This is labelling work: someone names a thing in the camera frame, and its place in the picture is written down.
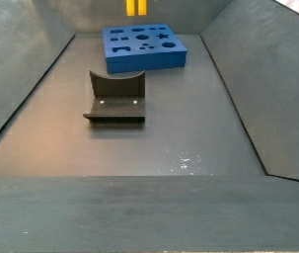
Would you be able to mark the black curved regrasp stand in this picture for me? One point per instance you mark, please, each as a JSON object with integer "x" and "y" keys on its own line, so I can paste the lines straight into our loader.
{"x": 119, "y": 97}

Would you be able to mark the yellow double-square peg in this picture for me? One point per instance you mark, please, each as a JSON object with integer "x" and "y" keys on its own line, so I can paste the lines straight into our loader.
{"x": 136, "y": 7}

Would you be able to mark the blue shape-sorting board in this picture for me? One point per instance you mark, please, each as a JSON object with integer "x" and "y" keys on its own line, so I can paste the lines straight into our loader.
{"x": 141, "y": 47}

